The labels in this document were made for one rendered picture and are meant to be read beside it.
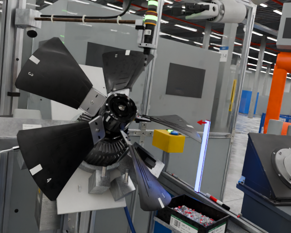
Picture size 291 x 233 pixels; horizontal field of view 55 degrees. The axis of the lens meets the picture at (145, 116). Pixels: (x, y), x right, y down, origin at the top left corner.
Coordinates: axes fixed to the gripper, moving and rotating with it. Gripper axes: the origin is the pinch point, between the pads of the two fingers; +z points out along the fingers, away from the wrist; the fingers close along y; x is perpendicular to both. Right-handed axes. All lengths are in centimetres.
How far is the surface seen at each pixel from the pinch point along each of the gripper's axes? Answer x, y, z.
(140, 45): -13.1, -0.6, 18.7
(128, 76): -24.5, 9.1, 19.3
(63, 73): -22, 8, 45
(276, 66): -35, 194, -328
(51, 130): -37, -9, 53
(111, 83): -26.8, 13.4, 25.1
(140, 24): -5.5, 2.0, 16.7
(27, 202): -95, 73, 57
